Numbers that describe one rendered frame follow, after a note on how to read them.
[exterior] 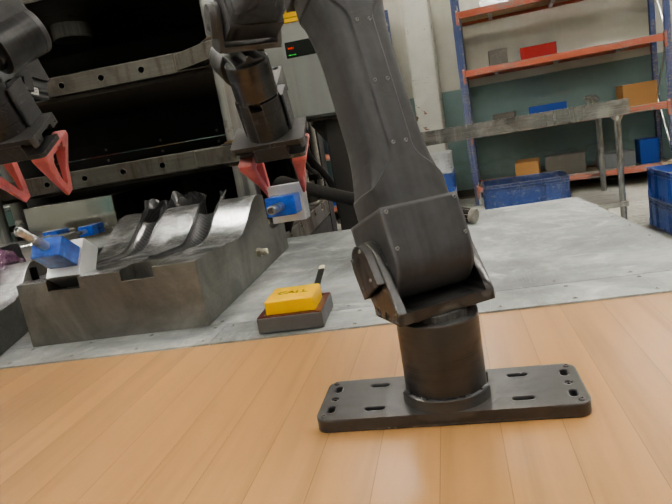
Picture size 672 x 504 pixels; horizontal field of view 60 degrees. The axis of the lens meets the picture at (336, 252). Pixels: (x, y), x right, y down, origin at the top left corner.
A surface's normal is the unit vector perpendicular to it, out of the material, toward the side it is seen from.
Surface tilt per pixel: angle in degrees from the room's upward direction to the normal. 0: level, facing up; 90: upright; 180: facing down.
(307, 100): 90
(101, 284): 90
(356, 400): 0
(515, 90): 90
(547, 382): 0
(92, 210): 90
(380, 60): 71
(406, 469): 0
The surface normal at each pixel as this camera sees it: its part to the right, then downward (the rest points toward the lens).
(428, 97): -0.26, 0.23
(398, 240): 0.31, -0.20
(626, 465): -0.17, -0.97
